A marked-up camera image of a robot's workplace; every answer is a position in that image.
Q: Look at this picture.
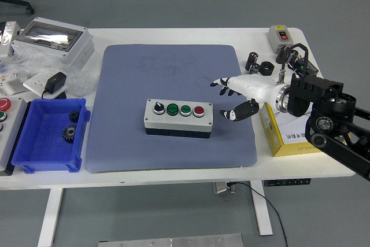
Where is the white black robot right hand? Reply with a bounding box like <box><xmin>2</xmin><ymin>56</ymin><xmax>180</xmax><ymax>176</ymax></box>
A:
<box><xmin>210</xmin><ymin>73</ymin><xmax>283</xmax><ymax>122</ymax></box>

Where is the grey four-button control box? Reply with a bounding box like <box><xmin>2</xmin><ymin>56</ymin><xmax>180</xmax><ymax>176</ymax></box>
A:
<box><xmin>143</xmin><ymin>98</ymin><xmax>214</xmax><ymax>139</ymax></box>

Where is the yellow white cardboard box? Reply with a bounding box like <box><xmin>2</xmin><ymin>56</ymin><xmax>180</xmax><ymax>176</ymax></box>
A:
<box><xmin>259</xmin><ymin>102</ymin><xmax>324</xmax><ymax>157</ymax></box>

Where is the black module with green terminal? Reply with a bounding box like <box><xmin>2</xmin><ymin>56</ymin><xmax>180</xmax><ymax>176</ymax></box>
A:
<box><xmin>294</xmin><ymin>57</ymin><xmax>319</xmax><ymax>77</ymax></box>

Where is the black table height controller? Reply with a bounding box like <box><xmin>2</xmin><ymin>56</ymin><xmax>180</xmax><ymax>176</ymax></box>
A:
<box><xmin>264</xmin><ymin>178</ymin><xmax>312</xmax><ymax>187</ymax></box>

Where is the blue-grey table mat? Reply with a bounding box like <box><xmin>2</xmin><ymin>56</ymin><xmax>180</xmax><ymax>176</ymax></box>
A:
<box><xmin>86</xmin><ymin>43</ymin><xmax>258</xmax><ymax>174</ymax></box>

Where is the white table leg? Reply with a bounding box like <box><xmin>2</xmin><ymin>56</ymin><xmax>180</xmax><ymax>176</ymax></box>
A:
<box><xmin>37</xmin><ymin>188</ymin><xmax>64</xmax><ymax>247</ymax></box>
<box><xmin>250</xmin><ymin>182</ymin><xmax>274</xmax><ymax>236</ymax></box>

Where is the grey metal plate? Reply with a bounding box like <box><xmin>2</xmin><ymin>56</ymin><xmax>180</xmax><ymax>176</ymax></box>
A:
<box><xmin>98</xmin><ymin>233</ymin><xmax>244</xmax><ymax>247</ymax></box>

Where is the clear plastic bag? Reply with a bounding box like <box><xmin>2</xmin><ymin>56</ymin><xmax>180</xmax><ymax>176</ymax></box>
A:
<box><xmin>0</xmin><ymin>47</ymin><xmax>99</xmax><ymax>97</ymax></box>

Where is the large black bevel gear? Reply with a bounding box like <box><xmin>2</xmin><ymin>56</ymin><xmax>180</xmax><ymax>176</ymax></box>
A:
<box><xmin>61</xmin><ymin>124</ymin><xmax>78</xmax><ymax>144</ymax></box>

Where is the black power adapter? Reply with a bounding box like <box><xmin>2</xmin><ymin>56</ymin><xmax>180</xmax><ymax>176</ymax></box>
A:
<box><xmin>41</xmin><ymin>71</ymin><xmax>68</xmax><ymax>99</ymax></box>

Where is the blue plastic bin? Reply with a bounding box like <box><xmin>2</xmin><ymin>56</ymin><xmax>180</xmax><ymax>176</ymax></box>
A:
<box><xmin>10</xmin><ymin>98</ymin><xmax>91</xmax><ymax>174</ymax></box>

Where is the small white orange-marked box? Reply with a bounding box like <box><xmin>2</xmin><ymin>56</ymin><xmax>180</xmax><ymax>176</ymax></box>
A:
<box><xmin>0</xmin><ymin>70</ymin><xmax>25</xmax><ymax>97</ymax></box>

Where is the grey emergency-stop control box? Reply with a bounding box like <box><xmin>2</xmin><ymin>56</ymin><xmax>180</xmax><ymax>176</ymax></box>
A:
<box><xmin>0</xmin><ymin>96</ymin><xmax>28</xmax><ymax>176</ymax></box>

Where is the white device with foil label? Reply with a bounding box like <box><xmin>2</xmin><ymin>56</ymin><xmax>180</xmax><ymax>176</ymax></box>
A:
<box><xmin>0</xmin><ymin>21</ymin><xmax>21</xmax><ymax>58</ymax></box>

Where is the black hex nut ring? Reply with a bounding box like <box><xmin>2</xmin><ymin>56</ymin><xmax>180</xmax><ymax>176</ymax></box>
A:
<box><xmin>259</xmin><ymin>61</ymin><xmax>275</xmax><ymax>76</ymax></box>

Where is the grey red-black switch box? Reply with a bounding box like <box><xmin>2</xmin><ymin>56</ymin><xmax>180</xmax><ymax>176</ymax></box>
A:
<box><xmin>267</xmin><ymin>25</ymin><xmax>294</xmax><ymax>54</ymax></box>

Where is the grey under-table bracket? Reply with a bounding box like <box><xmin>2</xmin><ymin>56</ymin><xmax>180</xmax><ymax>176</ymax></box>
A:
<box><xmin>213</xmin><ymin>182</ymin><xmax>236</xmax><ymax>194</ymax></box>

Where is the thin black floor cable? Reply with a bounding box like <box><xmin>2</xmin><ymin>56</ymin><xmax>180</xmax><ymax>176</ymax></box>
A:
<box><xmin>228</xmin><ymin>182</ymin><xmax>288</xmax><ymax>247</ymax></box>

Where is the grey enclosure with clear lid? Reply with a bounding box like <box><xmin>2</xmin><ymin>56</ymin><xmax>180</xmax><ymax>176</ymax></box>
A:
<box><xmin>11</xmin><ymin>17</ymin><xmax>95</xmax><ymax>71</ymax></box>

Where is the white wall socket panel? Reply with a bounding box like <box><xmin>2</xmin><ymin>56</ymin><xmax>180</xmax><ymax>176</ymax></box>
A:
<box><xmin>23</xmin><ymin>72</ymin><xmax>68</xmax><ymax>99</ymax></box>

